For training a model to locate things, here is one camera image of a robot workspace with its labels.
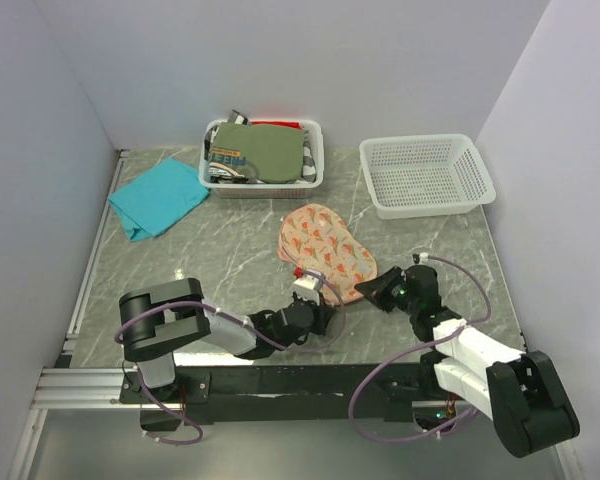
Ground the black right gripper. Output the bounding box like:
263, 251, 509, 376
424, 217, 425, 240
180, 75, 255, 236
355, 265, 419, 316

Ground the floral pink bra laundry bag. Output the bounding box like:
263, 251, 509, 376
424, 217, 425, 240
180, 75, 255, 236
278, 203, 378, 304

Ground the white clothes basket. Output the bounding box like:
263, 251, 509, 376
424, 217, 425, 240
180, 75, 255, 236
198, 119, 325, 199

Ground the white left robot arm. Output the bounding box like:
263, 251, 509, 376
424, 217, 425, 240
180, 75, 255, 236
114, 273, 336, 402

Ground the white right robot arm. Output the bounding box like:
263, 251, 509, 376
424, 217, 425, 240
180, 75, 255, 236
355, 264, 580, 458

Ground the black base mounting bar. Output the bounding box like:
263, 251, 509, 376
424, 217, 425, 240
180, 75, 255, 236
150, 363, 453, 425

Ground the white empty mesh basket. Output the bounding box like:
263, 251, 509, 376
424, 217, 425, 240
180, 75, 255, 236
359, 134, 496, 220

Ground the black grey striped garment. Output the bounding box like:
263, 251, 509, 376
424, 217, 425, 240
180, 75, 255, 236
203, 110, 316, 184

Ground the green printed t-shirt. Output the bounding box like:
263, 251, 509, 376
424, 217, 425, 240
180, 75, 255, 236
207, 123, 305, 184

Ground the teal folded cloth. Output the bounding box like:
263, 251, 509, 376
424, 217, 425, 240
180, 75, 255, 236
108, 157, 209, 242

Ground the red garment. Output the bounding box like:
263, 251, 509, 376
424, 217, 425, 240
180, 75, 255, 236
251, 120, 303, 130

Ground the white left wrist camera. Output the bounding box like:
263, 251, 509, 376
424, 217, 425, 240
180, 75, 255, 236
292, 267, 324, 304

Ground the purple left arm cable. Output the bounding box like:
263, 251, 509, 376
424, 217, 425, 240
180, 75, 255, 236
113, 268, 347, 447

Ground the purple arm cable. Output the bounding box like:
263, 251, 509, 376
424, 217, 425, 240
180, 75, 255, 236
113, 268, 347, 447
347, 253, 492, 444

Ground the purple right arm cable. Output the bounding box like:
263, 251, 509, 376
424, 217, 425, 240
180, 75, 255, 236
347, 253, 492, 444

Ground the aluminium rail frame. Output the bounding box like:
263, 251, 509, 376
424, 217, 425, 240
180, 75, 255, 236
4, 147, 581, 480

